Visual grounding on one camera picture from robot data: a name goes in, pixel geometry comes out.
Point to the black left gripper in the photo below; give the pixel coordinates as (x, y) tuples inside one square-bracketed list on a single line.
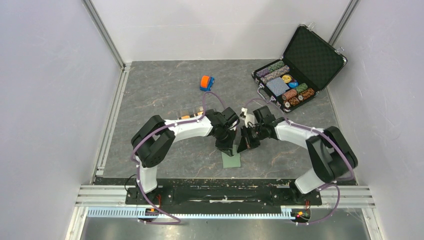
[(226, 147)]

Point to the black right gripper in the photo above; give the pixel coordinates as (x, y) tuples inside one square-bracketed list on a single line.
[(246, 143)]

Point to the green card holder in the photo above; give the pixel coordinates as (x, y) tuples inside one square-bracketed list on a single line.
[(231, 161)]

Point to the clear tray with cards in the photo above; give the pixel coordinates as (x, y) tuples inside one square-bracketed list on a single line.
[(191, 113)]

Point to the blue orange card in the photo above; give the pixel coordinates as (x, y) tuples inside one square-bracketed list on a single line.
[(206, 83)]

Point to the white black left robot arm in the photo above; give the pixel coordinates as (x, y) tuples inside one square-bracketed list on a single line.
[(153, 141)]

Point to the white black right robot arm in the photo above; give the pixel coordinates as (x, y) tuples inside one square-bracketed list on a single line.
[(330, 155)]

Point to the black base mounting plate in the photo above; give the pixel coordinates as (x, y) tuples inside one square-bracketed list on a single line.
[(229, 195)]

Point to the black poker chip case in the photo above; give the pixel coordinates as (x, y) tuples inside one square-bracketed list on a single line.
[(306, 67)]

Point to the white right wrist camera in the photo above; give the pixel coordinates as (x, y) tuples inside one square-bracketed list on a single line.
[(249, 119)]

